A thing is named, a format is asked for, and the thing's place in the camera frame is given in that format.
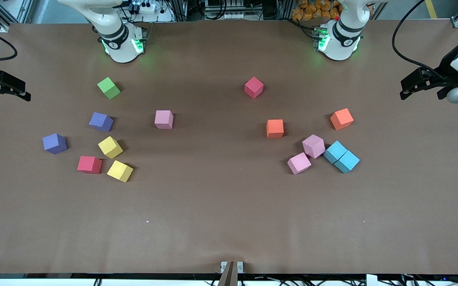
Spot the red foam block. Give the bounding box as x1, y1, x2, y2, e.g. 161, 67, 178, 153
77, 156, 103, 174

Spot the yellow foam block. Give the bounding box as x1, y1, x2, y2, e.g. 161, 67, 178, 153
98, 136, 124, 159
107, 160, 134, 183

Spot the pink foam block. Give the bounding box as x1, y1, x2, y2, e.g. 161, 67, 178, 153
154, 110, 174, 129
302, 134, 326, 159
287, 152, 312, 175

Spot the orange foam block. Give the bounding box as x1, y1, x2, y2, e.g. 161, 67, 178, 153
330, 108, 354, 131
266, 119, 285, 139

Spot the crimson foam block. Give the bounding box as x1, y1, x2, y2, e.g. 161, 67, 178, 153
244, 76, 264, 99

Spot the purple foam block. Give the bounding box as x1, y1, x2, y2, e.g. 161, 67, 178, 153
89, 112, 114, 132
42, 133, 68, 155

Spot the green foam block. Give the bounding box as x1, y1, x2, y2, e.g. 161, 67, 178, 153
97, 77, 121, 100

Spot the blue foam block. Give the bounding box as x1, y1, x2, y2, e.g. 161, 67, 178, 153
334, 150, 361, 174
324, 140, 348, 164

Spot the orange snack bag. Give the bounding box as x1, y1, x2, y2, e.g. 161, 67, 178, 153
292, 0, 343, 21

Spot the white power strip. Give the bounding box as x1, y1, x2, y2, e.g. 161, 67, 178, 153
130, 2, 156, 13

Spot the white rack device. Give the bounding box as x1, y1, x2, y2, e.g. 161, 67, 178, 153
204, 0, 246, 20

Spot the silver metal bracket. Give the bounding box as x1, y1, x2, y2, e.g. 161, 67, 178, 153
220, 261, 244, 274

